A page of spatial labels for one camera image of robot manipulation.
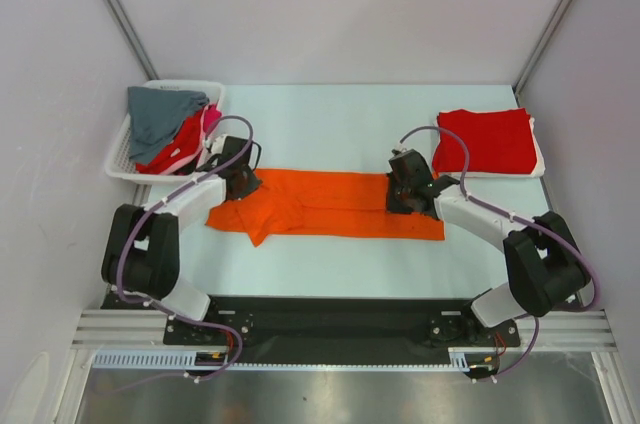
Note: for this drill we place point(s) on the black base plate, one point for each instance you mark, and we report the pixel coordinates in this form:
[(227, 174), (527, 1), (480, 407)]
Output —
[(330, 325)]

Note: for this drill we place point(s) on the red t shirt in basket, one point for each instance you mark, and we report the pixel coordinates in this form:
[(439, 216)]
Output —
[(182, 150)]

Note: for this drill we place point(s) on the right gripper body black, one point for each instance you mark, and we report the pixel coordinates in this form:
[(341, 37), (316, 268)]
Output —
[(400, 199)]

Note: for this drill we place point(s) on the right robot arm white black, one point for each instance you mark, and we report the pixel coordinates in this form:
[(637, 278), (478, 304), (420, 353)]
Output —
[(543, 263)]

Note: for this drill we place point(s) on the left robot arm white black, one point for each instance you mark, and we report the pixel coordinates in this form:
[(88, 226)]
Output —
[(142, 255)]

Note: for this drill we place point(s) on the left corner aluminium post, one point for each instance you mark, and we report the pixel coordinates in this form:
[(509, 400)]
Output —
[(131, 37)]

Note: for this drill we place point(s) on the aluminium rail frame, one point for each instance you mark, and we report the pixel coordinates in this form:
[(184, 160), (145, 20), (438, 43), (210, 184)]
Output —
[(146, 330)]

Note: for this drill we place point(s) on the right corner aluminium post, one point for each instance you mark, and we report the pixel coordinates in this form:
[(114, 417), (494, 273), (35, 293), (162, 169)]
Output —
[(551, 27)]

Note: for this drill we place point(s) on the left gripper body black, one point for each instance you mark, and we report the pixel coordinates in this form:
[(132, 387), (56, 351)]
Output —
[(250, 182)]

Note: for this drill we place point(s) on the white slotted cable duct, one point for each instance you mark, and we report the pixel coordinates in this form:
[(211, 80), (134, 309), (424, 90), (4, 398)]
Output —
[(205, 361)]

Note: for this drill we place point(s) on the grey t shirt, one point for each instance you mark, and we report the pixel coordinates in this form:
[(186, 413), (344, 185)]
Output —
[(156, 117)]

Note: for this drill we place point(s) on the orange t shirt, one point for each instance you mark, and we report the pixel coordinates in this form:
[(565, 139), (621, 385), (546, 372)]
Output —
[(314, 203)]

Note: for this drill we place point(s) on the corner aluminium post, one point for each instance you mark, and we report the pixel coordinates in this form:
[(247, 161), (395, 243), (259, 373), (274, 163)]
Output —
[(131, 37), (551, 27)]

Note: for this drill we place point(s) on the pink t shirt in basket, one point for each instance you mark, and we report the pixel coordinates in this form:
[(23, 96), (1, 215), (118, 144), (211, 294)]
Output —
[(210, 116)]

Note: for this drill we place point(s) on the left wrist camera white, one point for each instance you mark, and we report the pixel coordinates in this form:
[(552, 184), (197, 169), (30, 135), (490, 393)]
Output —
[(215, 145)]

